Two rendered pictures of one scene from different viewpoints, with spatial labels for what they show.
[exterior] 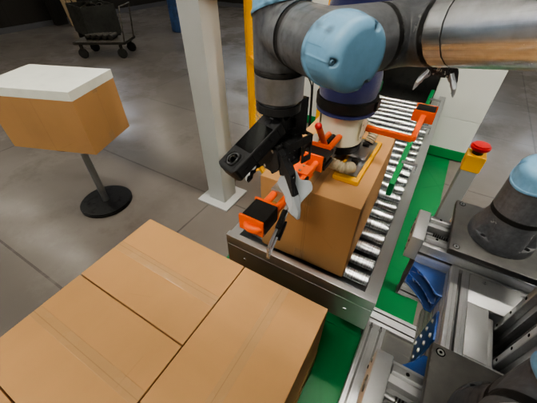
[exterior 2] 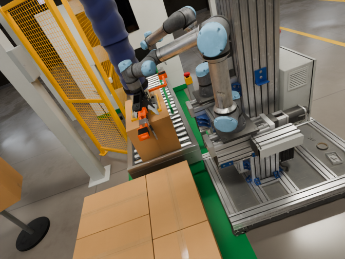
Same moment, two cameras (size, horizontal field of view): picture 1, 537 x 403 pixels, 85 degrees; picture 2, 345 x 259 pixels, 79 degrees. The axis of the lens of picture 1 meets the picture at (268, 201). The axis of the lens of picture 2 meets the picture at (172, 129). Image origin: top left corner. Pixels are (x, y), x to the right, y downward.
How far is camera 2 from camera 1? 0.78 m
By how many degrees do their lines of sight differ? 23
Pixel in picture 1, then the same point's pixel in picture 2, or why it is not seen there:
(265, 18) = (127, 71)
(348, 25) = (148, 63)
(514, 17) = (170, 50)
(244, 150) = (137, 103)
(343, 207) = (163, 119)
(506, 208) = (202, 82)
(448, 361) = not seen: hidden behind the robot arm
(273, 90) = (135, 85)
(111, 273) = (91, 226)
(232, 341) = (165, 196)
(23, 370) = not seen: outside the picture
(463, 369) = not seen: hidden behind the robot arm
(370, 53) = (153, 66)
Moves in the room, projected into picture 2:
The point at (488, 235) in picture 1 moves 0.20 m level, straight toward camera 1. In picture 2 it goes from (205, 93) to (205, 107)
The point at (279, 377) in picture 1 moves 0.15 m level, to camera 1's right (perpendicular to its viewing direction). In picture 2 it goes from (190, 188) to (203, 176)
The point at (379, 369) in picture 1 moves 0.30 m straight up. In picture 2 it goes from (206, 137) to (195, 98)
